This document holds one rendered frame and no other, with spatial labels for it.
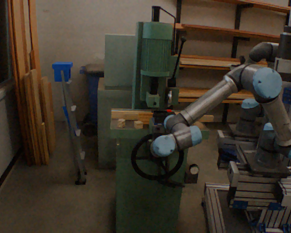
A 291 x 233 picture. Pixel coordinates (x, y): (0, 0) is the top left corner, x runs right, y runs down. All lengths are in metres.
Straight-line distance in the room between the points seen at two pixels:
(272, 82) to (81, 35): 3.21
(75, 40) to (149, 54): 2.52
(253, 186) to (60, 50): 3.25
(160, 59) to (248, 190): 0.89
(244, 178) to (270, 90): 0.58
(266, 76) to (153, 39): 0.70
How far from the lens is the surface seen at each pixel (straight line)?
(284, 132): 1.25
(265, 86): 1.04
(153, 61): 1.48
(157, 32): 1.47
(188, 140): 0.97
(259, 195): 1.55
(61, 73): 2.21
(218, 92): 1.12
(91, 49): 3.90
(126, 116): 1.62
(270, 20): 4.74
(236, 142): 1.90
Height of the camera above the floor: 1.46
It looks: 19 degrees down
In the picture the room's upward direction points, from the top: 4 degrees clockwise
